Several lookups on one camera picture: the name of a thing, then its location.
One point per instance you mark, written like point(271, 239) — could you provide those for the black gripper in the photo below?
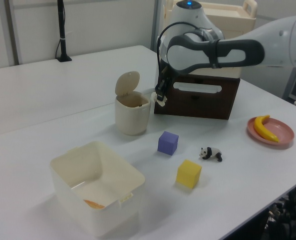
point(165, 81)

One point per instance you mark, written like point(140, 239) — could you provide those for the purple cube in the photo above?
point(167, 143)

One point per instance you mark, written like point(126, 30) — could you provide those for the cream trash can with lid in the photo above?
point(131, 117)

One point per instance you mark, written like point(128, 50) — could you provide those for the yellow banana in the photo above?
point(261, 128)

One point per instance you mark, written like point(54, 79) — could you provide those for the white paper ball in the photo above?
point(160, 103)

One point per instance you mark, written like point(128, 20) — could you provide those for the cream plastic storage bin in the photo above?
point(70, 185)

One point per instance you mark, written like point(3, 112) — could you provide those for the black and white panda figurine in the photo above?
point(213, 152)

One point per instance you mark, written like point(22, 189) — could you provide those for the toasted bread piece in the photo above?
point(95, 205)

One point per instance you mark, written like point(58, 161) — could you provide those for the dark brown drawer box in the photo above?
point(200, 105)

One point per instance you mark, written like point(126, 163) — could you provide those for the black mesh chair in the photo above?
point(293, 212)

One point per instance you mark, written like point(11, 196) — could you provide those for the large cream plastic cabinet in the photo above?
point(238, 12)

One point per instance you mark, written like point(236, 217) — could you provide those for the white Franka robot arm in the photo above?
point(187, 55)

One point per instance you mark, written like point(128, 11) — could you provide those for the yellow cube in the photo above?
point(187, 175)

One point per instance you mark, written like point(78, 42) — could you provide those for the black pole with clamp base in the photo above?
point(61, 25)

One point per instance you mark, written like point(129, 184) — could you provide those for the pink plate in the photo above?
point(283, 131)

